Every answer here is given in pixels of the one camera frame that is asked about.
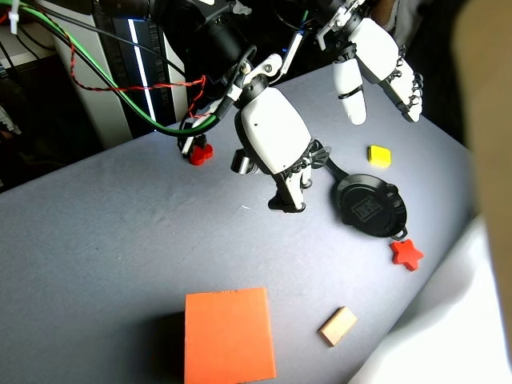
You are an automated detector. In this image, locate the white backdrop cloth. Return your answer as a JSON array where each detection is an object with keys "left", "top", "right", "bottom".
[{"left": 347, "top": 215, "right": 512, "bottom": 384}]

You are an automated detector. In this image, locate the white power strip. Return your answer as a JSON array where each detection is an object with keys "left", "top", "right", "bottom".
[{"left": 279, "top": 31, "right": 306, "bottom": 77}]

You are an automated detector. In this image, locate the beige board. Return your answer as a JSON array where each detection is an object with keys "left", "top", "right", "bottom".
[{"left": 451, "top": 0, "right": 512, "bottom": 289}]

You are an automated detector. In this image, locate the white cable tie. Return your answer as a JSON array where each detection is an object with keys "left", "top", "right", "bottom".
[{"left": 7, "top": 0, "right": 22, "bottom": 35}]

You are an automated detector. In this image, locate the red star block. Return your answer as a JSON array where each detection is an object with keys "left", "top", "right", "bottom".
[{"left": 390, "top": 238, "right": 425, "bottom": 272}]

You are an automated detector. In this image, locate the person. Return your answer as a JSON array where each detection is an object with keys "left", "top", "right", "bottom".
[{"left": 370, "top": 0, "right": 425, "bottom": 45}]

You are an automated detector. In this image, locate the white computer tower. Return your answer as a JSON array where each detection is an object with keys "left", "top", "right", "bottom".
[{"left": 51, "top": 0, "right": 189, "bottom": 150}]

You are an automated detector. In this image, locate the grey table cloth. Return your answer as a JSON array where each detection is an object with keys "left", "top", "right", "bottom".
[{"left": 0, "top": 66, "right": 481, "bottom": 384}]

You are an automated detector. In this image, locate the yellow block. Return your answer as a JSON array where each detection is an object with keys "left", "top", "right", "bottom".
[{"left": 367, "top": 144, "right": 393, "bottom": 169}]

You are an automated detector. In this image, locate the wooden rectangular block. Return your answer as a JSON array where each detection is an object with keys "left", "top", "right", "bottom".
[{"left": 318, "top": 306, "right": 358, "bottom": 348}]

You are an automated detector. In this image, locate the red clover block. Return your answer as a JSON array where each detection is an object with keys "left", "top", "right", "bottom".
[{"left": 187, "top": 143, "right": 214, "bottom": 166}]

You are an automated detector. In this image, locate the black frying pan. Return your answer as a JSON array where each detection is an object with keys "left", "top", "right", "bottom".
[{"left": 323, "top": 158, "right": 410, "bottom": 240}]

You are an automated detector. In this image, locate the red and black twisted cable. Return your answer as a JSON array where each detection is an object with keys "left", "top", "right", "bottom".
[{"left": 67, "top": 42, "right": 208, "bottom": 119}]

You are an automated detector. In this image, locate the green cable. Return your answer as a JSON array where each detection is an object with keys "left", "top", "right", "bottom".
[{"left": 15, "top": 0, "right": 220, "bottom": 135}]

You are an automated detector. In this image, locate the orange cube block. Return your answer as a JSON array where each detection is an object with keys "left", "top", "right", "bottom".
[{"left": 183, "top": 286, "right": 278, "bottom": 384}]

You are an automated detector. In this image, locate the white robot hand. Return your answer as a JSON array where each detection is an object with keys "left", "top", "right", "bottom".
[
  {"left": 331, "top": 18, "right": 425, "bottom": 126},
  {"left": 230, "top": 86, "right": 323, "bottom": 212}
]

